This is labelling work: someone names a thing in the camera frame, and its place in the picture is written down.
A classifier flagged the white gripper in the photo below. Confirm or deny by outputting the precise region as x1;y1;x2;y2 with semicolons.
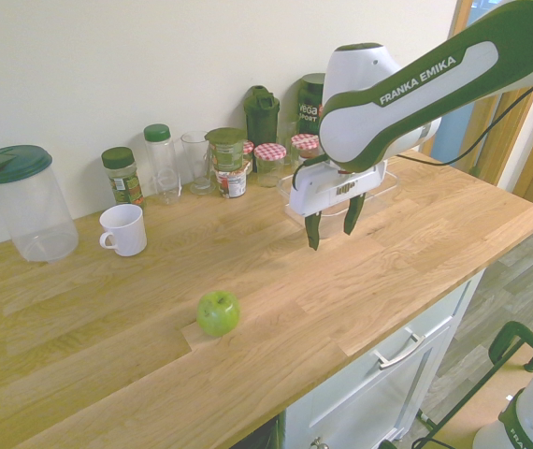
287;159;389;253

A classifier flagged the green apple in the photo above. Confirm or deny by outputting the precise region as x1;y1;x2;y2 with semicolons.
195;290;241;338

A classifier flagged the red gingham-lidded glass jar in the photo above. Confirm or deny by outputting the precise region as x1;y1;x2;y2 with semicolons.
290;133;322;167
241;139;255;176
253;143;288;189

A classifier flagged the small white labelled pot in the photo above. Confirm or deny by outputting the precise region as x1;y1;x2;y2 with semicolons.
214;168;248;199

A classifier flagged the black Vega Sport tub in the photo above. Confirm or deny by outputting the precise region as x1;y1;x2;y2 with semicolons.
296;72;327;138

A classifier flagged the dark green shaker bottle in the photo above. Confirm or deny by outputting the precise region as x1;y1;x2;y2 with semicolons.
242;84;281;146

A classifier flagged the green-lidded labelled tub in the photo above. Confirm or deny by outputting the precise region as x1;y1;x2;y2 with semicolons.
205;127;246;173

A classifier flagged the clear drinking glass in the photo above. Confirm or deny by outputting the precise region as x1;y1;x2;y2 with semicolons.
180;130;217;196

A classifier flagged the white kitchen cabinet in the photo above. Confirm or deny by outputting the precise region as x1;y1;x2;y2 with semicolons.
228;269;487;449

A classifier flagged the tall clear green-capped bottle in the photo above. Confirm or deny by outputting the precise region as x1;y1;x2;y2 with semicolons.
142;123;183;206

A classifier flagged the white ceramic mug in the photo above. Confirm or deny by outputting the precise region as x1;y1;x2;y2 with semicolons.
98;203;149;258

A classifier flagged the dark-lidded spice jar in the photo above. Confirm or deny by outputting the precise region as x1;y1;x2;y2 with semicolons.
100;146;147;210

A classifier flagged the green metal clamp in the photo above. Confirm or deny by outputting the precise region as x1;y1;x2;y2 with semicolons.
378;301;533;449

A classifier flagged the large clear green-lidded canister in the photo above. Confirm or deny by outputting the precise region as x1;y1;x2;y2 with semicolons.
0;144;80;266

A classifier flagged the silver drawer handle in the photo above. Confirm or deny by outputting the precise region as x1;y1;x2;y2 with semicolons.
371;326;426;370

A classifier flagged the wooden door frame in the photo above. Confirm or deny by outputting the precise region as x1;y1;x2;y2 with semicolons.
418;0;533;207

